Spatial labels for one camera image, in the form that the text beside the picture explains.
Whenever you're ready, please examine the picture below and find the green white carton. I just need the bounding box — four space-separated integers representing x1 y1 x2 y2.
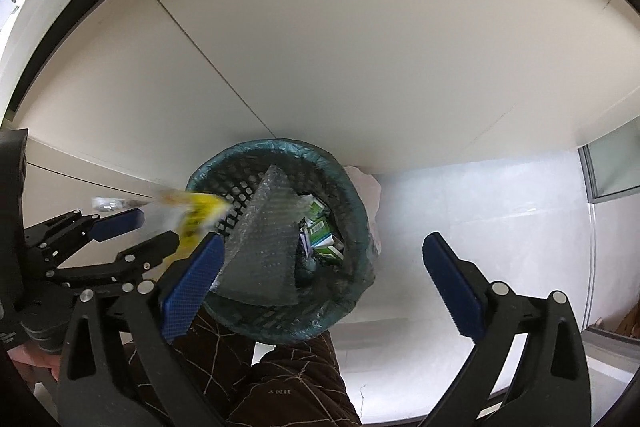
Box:
305 218 347 265
304 197 330 222

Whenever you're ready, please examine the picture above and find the black mesh bin green liner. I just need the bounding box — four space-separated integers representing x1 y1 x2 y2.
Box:
185 138 377 347

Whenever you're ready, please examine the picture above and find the clear bubble wrap sheet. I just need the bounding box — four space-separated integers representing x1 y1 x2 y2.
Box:
207 164 315 308

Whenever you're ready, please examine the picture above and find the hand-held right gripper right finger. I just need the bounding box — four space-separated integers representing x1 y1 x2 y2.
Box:
422 232 593 427

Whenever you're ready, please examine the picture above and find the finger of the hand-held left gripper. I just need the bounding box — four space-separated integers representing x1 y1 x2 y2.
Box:
22 207 146 269
47 229 181 295

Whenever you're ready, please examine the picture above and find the yellow snack wrapper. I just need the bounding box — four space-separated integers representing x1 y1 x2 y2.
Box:
150 188 233 265

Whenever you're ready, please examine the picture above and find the person's brown trouser leg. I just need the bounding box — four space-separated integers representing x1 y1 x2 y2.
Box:
125 307 363 427

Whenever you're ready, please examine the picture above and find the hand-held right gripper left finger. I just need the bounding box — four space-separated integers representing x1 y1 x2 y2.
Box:
56 232 226 427

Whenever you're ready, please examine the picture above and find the person's left hand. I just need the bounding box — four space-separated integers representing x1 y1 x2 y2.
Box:
7 347 62 383

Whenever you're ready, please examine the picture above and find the small silver wrapper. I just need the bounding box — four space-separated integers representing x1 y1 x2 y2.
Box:
92 197 146 214

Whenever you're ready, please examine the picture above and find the grey window frame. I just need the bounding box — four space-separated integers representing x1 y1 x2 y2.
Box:
577 117 640 206

